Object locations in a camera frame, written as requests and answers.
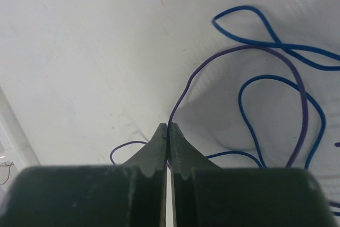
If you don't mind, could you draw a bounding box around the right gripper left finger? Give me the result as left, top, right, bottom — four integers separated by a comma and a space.
1, 123, 167, 226

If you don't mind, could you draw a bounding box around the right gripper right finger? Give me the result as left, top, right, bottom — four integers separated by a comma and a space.
168, 123, 335, 226

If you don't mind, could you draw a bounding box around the purple wire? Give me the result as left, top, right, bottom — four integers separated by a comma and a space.
109, 45, 340, 212

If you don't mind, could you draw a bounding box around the black wire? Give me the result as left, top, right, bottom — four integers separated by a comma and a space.
0, 161, 14, 185

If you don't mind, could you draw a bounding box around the blue wire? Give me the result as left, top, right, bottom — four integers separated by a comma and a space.
206, 5, 340, 171

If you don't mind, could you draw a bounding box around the white foam compartment tray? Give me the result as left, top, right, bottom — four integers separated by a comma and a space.
0, 86, 40, 185

